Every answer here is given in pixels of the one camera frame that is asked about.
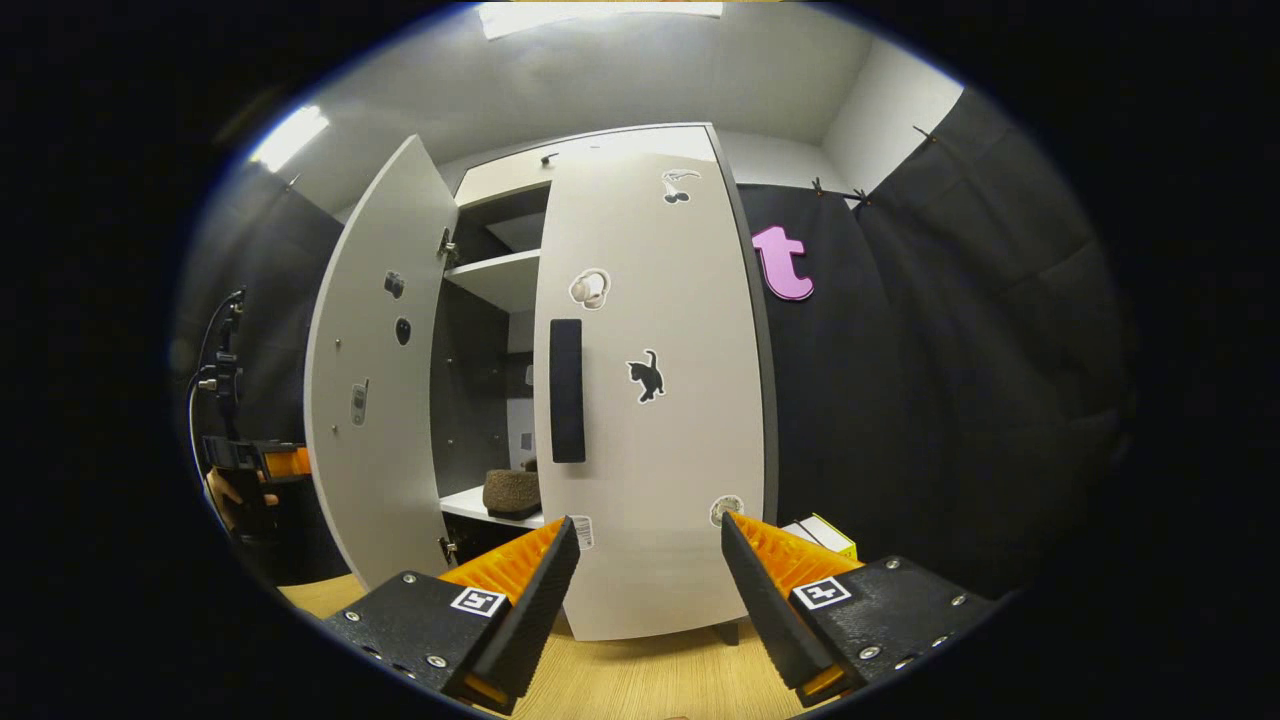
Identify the black door handle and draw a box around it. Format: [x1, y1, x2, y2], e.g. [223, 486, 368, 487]
[549, 319, 586, 464]

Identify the black backdrop cloth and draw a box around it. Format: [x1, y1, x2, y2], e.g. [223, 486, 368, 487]
[170, 85, 1141, 601]

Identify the white cabinet shelf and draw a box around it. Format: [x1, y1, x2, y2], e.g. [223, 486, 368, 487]
[445, 248, 541, 314]

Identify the white shoe cabinet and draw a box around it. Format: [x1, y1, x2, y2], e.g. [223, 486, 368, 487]
[303, 122, 779, 646]

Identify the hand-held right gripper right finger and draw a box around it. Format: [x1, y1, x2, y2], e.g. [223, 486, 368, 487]
[720, 512, 1001, 709]

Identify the white cabinet door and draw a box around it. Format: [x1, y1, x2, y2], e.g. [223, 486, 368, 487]
[533, 124, 769, 643]
[303, 135, 459, 591]

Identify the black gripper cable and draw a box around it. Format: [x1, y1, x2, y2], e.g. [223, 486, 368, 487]
[186, 288, 247, 471]

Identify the cream cabinet drawer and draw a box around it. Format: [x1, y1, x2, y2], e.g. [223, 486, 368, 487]
[455, 150, 553, 208]

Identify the brown fuzzy shoe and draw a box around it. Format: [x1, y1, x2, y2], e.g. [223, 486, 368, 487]
[483, 468, 543, 519]

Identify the large ceiling light panel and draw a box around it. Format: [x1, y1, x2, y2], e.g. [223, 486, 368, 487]
[478, 2, 723, 41]

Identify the small ceiling light panel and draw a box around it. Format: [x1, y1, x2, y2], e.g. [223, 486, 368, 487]
[250, 105, 331, 173]

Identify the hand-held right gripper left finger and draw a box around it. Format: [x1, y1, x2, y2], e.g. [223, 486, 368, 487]
[320, 515, 581, 716]

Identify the yellow cardboard box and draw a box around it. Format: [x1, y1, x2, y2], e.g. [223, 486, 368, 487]
[782, 513, 858, 561]

